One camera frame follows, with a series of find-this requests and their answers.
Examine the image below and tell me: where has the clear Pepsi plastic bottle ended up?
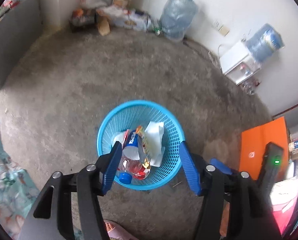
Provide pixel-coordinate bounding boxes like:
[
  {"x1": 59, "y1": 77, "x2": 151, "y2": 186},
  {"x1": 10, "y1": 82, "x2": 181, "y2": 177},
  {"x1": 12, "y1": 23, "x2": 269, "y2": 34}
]
[{"x1": 118, "y1": 131, "x2": 142, "y2": 185}]

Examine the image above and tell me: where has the red white paper bag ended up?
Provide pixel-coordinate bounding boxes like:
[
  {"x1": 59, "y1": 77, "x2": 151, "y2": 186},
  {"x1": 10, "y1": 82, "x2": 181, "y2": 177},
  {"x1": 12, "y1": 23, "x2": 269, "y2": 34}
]
[{"x1": 135, "y1": 126, "x2": 151, "y2": 180}]

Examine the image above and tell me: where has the white tissue paper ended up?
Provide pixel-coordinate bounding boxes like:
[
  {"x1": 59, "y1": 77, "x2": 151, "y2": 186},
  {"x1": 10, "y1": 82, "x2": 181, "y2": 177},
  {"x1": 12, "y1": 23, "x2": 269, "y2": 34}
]
[{"x1": 145, "y1": 121, "x2": 165, "y2": 167}]

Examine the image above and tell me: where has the blue plastic waste basket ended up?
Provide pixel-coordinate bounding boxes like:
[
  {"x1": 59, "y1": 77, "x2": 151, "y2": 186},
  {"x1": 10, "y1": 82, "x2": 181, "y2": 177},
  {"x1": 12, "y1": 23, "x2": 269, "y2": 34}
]
[{"x1": 96, "y1": 100, "x2": 185, "y2": 191}]

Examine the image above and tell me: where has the orange box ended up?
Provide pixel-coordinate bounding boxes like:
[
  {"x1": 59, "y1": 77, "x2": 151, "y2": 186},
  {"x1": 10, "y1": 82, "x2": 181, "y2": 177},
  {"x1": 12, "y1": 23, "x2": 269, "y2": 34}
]
[{"x1": 239, "y1": 117, "x2": 289, "y2": 181}]

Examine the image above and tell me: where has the floral turquoise bed quilt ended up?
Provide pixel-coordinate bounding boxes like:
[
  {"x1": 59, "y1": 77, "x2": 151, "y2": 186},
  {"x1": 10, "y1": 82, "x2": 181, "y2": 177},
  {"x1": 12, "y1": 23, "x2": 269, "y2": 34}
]
[{"x1": 0, "y1": 134, "x2": 39, "y2": 239}]

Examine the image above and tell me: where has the white water dispenser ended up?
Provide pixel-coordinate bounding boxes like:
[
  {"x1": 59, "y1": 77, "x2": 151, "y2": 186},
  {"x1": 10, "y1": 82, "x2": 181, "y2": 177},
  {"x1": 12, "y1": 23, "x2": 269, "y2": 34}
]
[{"x1": 219, "y1": 41, "x2": 261, "y2": 85}]

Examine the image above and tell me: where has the blue water jug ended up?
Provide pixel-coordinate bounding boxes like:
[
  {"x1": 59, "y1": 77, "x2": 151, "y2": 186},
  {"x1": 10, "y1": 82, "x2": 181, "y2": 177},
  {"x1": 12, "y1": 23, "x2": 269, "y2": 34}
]
[
  {"x1": 245, "y1": 23, "x2": 284, "y2": 63},
  {"x1": 159, "y1": 0, "x2": 198, "y2": 42}
]

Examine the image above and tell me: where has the dark grey cabinet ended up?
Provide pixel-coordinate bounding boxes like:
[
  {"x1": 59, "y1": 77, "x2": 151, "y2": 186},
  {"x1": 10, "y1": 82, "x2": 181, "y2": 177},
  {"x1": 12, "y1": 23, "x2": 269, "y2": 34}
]
[{"x1": 0, "y1": 0, "x2": 43, "y2": 89}]

